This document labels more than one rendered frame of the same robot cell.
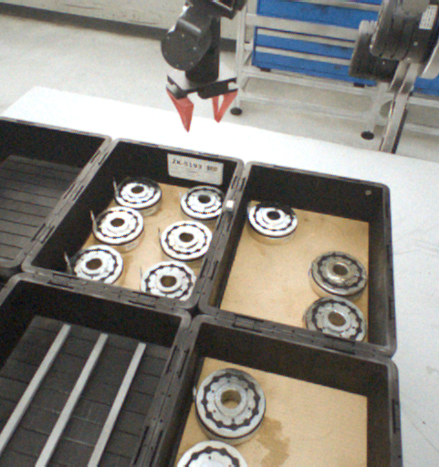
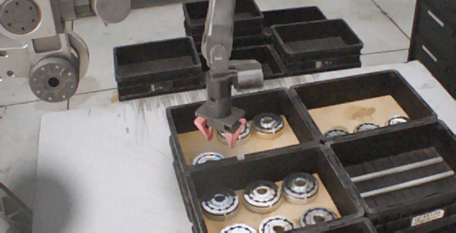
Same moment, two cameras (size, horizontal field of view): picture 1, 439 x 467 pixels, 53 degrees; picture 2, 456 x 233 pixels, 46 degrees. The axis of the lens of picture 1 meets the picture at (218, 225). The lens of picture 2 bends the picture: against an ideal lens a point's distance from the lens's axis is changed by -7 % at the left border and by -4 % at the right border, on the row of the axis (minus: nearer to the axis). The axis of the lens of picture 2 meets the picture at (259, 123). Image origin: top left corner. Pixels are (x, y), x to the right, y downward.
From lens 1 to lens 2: 1.60 m
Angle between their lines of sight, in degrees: 81
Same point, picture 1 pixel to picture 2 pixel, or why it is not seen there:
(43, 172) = not seen: outside the picture
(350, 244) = (199, 137)
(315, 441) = (325, 120)
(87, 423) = (386, 182)
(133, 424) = (371, 169)
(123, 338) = not seen: hidden behind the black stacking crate
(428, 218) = (111, 142)
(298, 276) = (242, 149)
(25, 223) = not seen: outside the picture
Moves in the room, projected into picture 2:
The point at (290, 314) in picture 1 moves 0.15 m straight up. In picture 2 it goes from (270, 144) to (271, 104)
